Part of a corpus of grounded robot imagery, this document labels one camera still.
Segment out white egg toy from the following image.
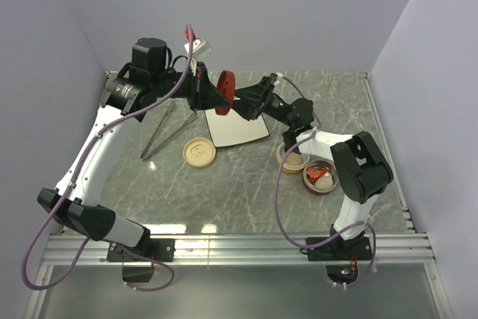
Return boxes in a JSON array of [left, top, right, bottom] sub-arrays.
[[314, 176, 334, 191]]

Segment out steel-lined red bowl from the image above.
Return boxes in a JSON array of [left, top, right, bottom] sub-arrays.
[[302, 159, 338, 196]]

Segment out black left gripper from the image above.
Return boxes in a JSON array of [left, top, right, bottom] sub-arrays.
[[153, 61, 230, 112]]

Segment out beige white-lined bowl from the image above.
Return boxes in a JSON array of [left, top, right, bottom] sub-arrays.
[[276, 143, 310, 174]]

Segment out white square plate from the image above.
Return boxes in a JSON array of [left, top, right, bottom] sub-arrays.
[[205, 110, 270, 148]]

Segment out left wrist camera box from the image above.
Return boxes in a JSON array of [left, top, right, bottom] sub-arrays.
[[131, 37, 170, 72]]

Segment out red round lid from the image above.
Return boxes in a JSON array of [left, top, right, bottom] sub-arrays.
[[215, 70, 236, 116]]

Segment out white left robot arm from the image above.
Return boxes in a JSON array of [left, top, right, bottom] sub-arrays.
[[37, 32, 226, 261]]

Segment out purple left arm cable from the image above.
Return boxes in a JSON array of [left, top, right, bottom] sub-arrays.
[[20, 22, 199, 292]]

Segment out red shrimp toy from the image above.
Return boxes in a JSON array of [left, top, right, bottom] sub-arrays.
[[307, 166, 329, 182]]

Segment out beige round lid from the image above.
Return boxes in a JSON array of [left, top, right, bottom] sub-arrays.
[[183, 137, 216, 168]]

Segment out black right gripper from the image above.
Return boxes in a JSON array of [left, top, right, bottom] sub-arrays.
[[230, 77, 296, 129]]

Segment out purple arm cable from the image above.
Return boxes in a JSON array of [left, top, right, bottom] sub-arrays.
[[274, 75, 376, 287], [20, 22, 199, 292]]

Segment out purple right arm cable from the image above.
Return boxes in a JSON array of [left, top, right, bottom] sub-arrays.
[[274, 75, 376, 287]]

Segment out steamed bun toy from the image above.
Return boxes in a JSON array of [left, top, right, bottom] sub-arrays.
[[285, 152, 303, 167]]

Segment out metal food tongs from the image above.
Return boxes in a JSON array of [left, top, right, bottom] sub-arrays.
[[140, 100, 199, 161]]

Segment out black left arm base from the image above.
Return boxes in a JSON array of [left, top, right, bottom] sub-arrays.
[[106, 238, 176, 291]]

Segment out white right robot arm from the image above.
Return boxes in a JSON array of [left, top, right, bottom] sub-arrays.
[[232, 73, 394, 259]]

